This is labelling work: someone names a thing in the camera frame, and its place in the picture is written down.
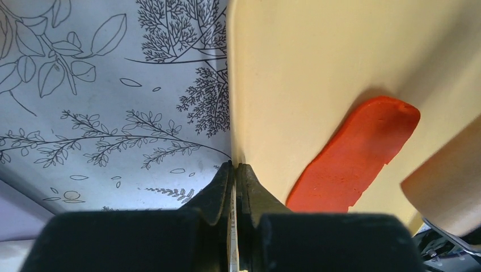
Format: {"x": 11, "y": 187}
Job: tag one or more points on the wooden dough roller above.
{"x": 445, "y": 189}

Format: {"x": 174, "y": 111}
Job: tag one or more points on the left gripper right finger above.
{"x": 273, "y": 238}

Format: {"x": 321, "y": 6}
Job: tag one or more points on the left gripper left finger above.
{"x": 194, "y": 237}

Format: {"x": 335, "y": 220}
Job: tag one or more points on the yellow tray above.
{"x": 297, "y": 68}

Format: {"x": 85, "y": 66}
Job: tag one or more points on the purple tray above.
{"x": 21, "y": 217}

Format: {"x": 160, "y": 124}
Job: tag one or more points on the red dough ball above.
{"x": 370, "y": 137}

